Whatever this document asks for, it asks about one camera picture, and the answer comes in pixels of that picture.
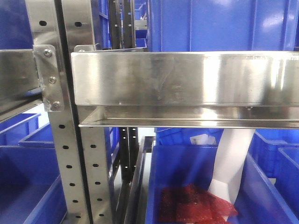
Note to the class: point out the steel shelf front beam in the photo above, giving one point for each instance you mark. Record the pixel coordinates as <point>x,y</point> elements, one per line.
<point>224,89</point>

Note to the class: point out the steel shelf beam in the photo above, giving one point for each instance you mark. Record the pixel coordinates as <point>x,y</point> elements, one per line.
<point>19,83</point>
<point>224,89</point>

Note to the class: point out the right steel shelf upright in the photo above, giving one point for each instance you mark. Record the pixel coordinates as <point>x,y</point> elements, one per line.
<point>83,30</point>

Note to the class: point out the steel shelf upright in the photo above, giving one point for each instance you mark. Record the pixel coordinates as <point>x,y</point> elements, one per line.
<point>47,27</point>
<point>83,30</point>

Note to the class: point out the left steel shelf beam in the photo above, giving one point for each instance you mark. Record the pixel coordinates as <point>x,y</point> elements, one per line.
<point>19,83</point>

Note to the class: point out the left steel shelf upright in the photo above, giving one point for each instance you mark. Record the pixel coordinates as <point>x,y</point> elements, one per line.
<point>47,27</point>

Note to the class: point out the black perforated rear upright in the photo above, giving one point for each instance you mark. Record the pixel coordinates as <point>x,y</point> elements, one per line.
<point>128,149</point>

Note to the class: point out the large blue upper bin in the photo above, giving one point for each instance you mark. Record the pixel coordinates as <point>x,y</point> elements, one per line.
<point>222,25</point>

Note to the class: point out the blue bin rear left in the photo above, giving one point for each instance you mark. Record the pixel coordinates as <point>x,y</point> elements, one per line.
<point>24,130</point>

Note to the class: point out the blue bin lower right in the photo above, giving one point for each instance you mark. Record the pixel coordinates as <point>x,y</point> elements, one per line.
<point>276,151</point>

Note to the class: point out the blue bin lower left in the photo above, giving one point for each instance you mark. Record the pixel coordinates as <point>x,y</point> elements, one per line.
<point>31,191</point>

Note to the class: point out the blue bin with red bag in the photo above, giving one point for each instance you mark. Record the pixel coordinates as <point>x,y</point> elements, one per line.
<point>258,201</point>

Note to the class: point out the blue bin upper left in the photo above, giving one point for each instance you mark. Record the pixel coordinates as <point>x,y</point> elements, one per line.
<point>15,32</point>

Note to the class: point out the steel corner bracket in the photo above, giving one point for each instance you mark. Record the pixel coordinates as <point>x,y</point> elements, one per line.
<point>49,77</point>

